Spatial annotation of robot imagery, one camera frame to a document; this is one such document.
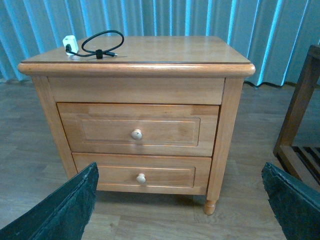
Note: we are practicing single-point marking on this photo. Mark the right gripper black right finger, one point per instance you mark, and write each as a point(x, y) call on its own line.
point(295, 205)

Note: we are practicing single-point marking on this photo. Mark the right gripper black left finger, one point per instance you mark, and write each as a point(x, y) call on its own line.
point(63, 215)

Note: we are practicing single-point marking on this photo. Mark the round drawer knob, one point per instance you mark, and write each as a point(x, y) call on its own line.
point(137, 134)
point(141, 178)

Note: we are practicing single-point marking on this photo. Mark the wooden drawer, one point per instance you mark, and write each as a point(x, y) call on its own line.
point(174, 130)
point(164, 174)

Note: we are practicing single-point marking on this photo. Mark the white charger plug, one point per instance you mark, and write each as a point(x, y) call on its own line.
point(70, 45)

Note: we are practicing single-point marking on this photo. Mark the dark wooden rack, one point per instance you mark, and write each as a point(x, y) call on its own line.
point(301, 162)

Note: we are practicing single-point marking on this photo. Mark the light wooden nightstand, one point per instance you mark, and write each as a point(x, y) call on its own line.
point(148, 70)

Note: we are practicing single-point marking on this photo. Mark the light blue curtain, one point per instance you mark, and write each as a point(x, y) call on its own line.
point(274, 35)

